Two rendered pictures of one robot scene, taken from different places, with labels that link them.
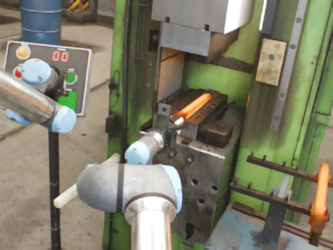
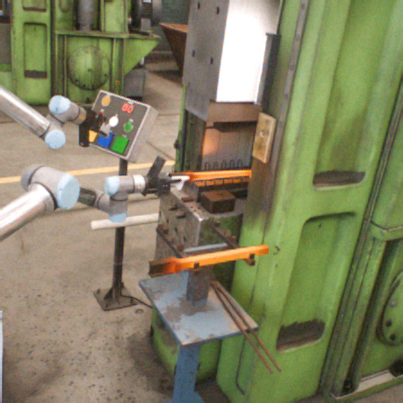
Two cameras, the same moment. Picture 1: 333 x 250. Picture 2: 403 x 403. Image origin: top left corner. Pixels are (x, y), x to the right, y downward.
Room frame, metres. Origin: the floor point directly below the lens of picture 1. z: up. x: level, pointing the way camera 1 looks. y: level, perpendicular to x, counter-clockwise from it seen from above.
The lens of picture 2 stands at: (-0.15, -1.34, 1.82)
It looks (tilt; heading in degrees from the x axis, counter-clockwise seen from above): 24 degrees down; 40
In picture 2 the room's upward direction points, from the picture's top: 8 degrees clockwise
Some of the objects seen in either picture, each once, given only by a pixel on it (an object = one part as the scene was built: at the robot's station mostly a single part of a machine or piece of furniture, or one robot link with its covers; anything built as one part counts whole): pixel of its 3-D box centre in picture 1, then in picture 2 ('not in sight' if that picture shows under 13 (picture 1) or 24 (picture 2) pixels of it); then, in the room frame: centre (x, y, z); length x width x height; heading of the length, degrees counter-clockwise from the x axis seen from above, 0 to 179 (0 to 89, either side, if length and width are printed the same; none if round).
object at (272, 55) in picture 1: (270, 62); (264, 138); (1.45, -0.26, 1.27); 0.09 x 0.02 x 0.17; 72
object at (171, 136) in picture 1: (162, 136); (155, 183); (1.26, 0.11, 0.98); 0.12 x 0.08 x 0.09; 162
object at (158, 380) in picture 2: not in sight; (158, 356); (1.38, 0.10, 0.01); 0.58 x 0.39 x 0.01; 72
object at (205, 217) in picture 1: (198, 161); (227, 237); (1.62, -0.04, 0.69); 0.56 x 0.38 x 0.45; 162
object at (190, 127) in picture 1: (193, 109); (228, 181); (1.62, 0.01, 0.96); 0.42 x 0.20 x 0.09; 162
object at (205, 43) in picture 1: (203, 32); (239, 103); (1.62, 0.01, 1.32); 0.42 x 0.20 x 0.10; 162
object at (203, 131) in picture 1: (214, 118); (234, 192); (1.55, -0.08, 0.95); 0.34 x 0.03 x 0.03; 162
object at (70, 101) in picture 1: (67, 100); (120, 145); (1.41, 0.53, 1.01); 0.07 x 0.05 x 0.07; 97
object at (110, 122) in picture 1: (112, 125); not in sight; (1.66, 0.39, 0.80); 0.06 x 0.03 x 0.14; 72
